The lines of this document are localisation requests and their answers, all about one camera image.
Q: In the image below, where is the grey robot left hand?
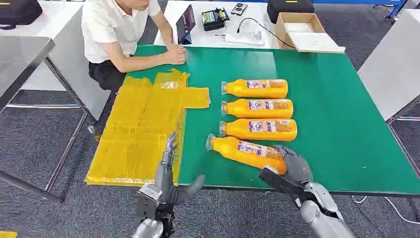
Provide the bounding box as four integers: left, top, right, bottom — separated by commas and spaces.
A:
153, 132, 206, 207

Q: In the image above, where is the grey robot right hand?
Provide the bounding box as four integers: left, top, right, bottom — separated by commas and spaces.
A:
273, 145, 315, 190

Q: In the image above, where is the orange drink bottle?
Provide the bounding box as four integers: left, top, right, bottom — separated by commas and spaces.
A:
220, 78, 289, 100
206, 133, 288, 176
220, 98, 294, 120
218, 118, 298, 142

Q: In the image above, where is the yellow plastic sheet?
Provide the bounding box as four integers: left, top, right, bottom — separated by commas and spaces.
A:
84, 68, 211, 187

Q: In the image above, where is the green table mat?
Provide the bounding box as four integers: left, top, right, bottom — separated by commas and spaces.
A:
126, 44, 420, 198

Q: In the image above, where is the person's right hand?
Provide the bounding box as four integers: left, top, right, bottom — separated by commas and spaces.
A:
163, 49, 187, 65

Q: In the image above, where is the person's hand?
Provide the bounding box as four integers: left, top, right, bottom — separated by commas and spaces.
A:
163, 49, 187, 65
165, 43, 185, 53

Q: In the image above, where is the open cardboard box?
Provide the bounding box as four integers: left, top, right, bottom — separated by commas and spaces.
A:
274, 12, 346, 54

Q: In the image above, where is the person's left hand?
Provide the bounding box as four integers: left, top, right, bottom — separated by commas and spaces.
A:
165, 43, 185, 53

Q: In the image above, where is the clear plastic bag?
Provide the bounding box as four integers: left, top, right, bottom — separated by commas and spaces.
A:
224, 30, 265, 46

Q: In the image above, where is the black carrying case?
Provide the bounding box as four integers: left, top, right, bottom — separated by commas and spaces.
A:
266, 0, 315, 25

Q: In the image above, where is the dark tablet on stand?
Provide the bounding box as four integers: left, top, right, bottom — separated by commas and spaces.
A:
175, 3, 197, 46

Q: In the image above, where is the person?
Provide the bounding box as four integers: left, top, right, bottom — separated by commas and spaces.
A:
80, 0, 187, 97

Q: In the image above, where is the white side table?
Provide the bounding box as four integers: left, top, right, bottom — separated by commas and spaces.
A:
0, 0, 111, 121

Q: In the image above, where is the black smartphone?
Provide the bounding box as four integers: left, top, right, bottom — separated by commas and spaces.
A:
230, 2, 248, 16

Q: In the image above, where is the black device with green panel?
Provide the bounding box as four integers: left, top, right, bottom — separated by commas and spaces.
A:
201, 7, 231, 32

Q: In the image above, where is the grey metal-legged table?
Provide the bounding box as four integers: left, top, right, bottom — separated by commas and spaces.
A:
0, 36, 90, 204

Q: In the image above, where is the black bag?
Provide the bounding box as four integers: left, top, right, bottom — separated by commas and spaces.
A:
0, 0, 44, 31

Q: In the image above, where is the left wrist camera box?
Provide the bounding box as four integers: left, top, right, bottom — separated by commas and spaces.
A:
136, 184, 163, 221

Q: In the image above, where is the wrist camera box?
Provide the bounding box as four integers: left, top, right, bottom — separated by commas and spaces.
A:
136, 184, 163, 221
258, 166, 305, 195

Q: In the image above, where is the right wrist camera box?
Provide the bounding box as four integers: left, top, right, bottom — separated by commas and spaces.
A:
258, 166, 305, 195

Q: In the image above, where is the white floor cable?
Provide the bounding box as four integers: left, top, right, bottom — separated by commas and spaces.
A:
351, 195, 420, 226

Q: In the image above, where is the black cable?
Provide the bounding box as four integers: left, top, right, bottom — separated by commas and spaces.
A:
236, 17, 296, 50

